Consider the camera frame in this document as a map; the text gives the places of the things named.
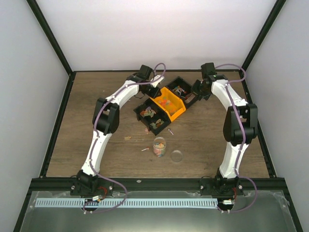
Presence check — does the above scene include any black bin with gummy candies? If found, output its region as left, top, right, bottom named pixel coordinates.
left=133, top=98, right=171, bottom=135

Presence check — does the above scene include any yellow bin with star candies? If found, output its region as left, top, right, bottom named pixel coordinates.
left=150, top=87, right=186, bottom=122

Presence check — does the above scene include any brown slotted plastic scoop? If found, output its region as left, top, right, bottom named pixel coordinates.
left=184, top=93, right=197, bottom=104

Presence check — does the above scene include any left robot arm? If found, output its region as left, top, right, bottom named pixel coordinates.
left=71, top=65, right=165, bottom=196

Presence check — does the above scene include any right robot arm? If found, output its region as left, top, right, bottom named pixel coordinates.
left=191, top=62, right=258, bottom=195

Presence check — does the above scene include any black bin with lollipops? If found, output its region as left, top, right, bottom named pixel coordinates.
left=166, top=76, right=198, bottom=109

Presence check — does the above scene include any pile of star gummies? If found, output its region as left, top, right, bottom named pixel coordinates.
left=158, top=97, right=177, bottom=116

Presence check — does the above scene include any pile of pastel gummies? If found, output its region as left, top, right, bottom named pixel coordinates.
left=140, top=106, right=165, bottom=130

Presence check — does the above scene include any clear plastic cup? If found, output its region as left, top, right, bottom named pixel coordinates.
left=153, top=137, right=167, bottom=157

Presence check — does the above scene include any clear round lid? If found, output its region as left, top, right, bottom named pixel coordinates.
left=170, top=150, right=183, bottom=163

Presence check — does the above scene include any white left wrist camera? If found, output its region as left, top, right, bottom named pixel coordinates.
left=151, top=75, right=165, bottom=87

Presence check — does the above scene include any black enclosure frame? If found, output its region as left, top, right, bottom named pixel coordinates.
left=13, top=0, right=304, bottom=232

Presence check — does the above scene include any black front mounting rail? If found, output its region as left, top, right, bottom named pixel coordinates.
left=28, top=177, right=287, bottom=196

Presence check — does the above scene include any light blue slotted cable duct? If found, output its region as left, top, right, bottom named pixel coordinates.
left=35, top=198, right=218, bottom=209

